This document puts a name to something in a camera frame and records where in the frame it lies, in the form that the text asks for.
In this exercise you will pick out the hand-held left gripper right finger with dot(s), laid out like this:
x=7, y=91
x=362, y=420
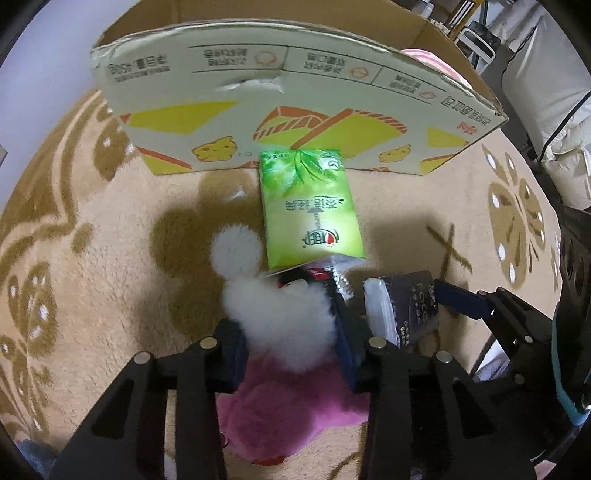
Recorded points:
x=348, y=350

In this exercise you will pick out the pink roll cake plush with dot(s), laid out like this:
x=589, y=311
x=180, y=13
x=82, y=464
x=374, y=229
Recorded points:
x=429, y=60

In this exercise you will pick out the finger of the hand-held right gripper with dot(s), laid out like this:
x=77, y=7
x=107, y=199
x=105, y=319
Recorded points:
x=517, y=392
x=461, y=297

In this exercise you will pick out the cardboard box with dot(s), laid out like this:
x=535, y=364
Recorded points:
x=323, y=97

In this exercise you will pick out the clear glittery wrapper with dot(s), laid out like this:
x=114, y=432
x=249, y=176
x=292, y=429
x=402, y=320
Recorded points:
x=339, y=277

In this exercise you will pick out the white fluffy plush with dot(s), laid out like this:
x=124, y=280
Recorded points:
x=281, y=318

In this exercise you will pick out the green tissue pack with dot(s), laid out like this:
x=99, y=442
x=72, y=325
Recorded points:
x=309, y=207

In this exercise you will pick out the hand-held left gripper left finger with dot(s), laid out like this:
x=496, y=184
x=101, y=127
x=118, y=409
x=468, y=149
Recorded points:
x=231, y=360

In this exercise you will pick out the blue cloth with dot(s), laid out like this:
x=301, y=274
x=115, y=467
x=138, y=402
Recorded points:
x=37, y=461

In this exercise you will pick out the white metal cart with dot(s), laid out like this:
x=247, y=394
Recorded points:
x=480, y=44

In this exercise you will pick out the black tissue packet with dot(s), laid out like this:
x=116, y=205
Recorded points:
x=411, y=300

